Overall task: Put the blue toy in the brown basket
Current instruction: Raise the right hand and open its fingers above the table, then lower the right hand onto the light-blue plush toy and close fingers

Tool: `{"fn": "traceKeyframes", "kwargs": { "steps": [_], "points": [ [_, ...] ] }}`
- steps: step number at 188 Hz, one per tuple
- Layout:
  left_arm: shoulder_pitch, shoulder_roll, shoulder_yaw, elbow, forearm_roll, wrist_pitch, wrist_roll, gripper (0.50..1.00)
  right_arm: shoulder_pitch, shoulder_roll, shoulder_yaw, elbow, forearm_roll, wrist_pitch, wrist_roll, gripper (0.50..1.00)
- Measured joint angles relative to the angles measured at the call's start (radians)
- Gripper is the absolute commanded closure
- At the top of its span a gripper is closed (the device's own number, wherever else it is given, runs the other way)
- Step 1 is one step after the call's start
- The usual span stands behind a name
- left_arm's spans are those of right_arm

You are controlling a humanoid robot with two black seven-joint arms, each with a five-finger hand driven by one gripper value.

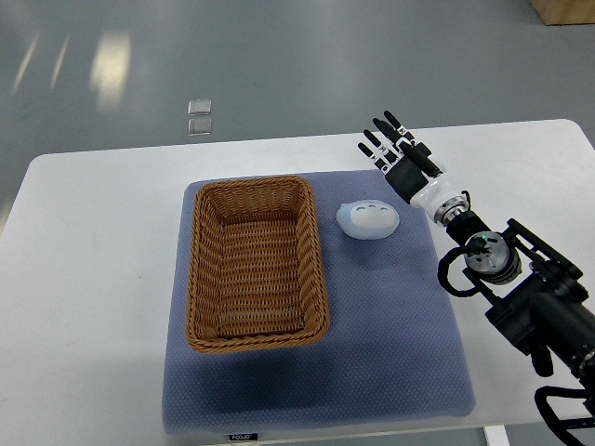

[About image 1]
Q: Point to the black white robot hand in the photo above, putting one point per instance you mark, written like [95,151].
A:
[412,173]

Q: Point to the light blue plush toy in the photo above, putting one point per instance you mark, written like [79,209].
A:
[367,219]

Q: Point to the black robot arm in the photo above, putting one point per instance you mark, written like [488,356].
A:
[536,299]

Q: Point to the brown wicker basket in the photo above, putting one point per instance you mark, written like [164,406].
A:
[256,275]

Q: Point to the lower metal floor plate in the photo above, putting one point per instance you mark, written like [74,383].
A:
[199,126]

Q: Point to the metal floor plate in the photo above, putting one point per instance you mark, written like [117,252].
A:
[199,126]
[199,107]

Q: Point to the upper metal floor plate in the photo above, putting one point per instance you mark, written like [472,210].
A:
[199,107]

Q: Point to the blue quilted mat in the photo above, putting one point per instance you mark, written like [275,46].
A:
[392,352]

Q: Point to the white table leg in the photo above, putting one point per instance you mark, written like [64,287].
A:
[496,436]

